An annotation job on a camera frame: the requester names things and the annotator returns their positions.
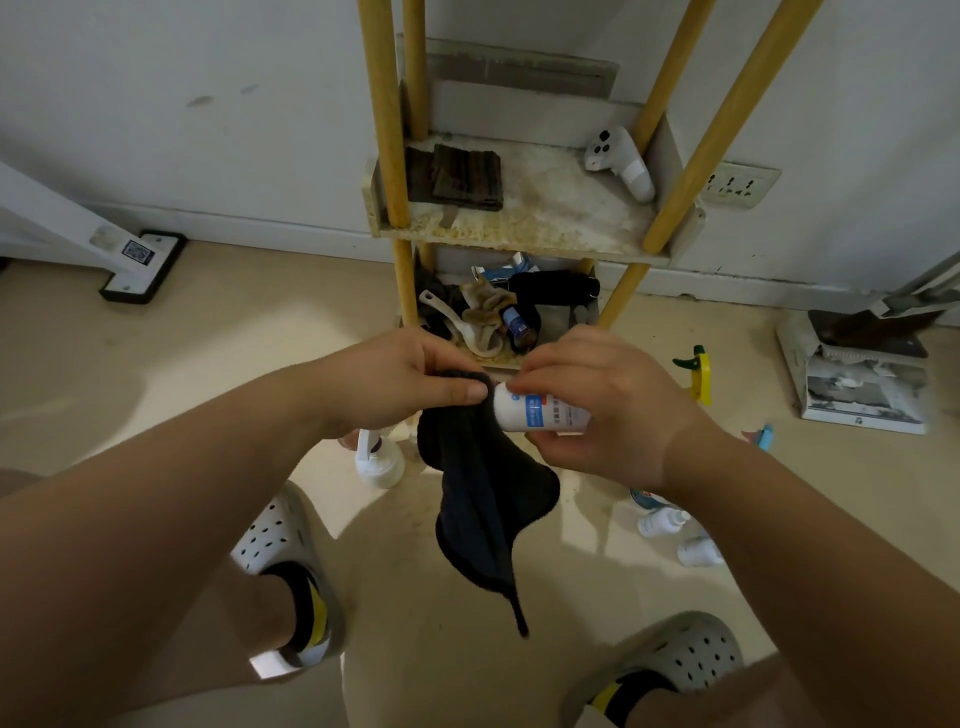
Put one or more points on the dark folded cloth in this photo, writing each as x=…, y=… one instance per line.
x=461, y=176

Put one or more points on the white cardboard box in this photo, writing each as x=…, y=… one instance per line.
x=855, y=390

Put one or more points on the beige crumpled cloth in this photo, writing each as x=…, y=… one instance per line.
x=489, y=298

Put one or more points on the person's white clog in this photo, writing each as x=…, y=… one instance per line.
x=690, y=649
x=274, y=529

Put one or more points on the person's left thumb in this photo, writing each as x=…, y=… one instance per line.
x=454, y=391

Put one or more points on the person's left forearm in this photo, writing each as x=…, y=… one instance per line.
x=142, y=525

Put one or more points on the person's left white clog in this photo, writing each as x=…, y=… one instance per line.
x=274, y=529

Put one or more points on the white wall socket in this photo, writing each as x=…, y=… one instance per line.
x=741, y=184

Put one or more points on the person's right forearm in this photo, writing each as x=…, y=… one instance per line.
x=817, y=570

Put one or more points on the white stand with black base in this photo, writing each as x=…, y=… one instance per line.
x=112, y=251

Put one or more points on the blue and white box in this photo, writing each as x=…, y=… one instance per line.
x=501, y=268

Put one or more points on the person's left hand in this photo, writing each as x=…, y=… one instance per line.
x=375, y=379

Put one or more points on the person's left black yellow sock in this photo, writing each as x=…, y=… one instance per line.
x=307, y=607

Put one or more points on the grey dustpan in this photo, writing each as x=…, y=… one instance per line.
x=877, y=322

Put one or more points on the white game controller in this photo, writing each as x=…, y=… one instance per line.
x=621, y=159

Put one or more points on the person's right white clog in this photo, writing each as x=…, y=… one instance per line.
x=690, y=649

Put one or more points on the black cloth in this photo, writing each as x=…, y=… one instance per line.
x=480, y=495

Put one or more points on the yellow and green spray bottle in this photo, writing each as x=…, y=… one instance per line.
x=701, y=376

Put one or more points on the blue plastic clip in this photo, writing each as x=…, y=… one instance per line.
x=762, y=436

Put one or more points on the yellow wooden shelf rack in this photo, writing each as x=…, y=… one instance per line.
x=540, y=202

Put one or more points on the small white bottle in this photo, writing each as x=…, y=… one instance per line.
x=699, y=552
x=660, y=523

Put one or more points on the white bottle with blue label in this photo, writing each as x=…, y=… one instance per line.
x=525, y=411

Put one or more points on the person's right thumb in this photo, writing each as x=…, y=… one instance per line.
x=559, y=448

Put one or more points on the white pump bottle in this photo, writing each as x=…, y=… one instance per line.
x=379, y=465

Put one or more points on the person's right black yellow sock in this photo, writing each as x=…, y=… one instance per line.
x=630, y=694

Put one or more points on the person's right hand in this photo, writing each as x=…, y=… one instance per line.
x=622, y=409

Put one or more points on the small blue bottle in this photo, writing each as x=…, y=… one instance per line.
x=519, y=325

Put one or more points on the person's black yellow sock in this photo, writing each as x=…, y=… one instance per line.
x=630, y=694
x=307, y=607

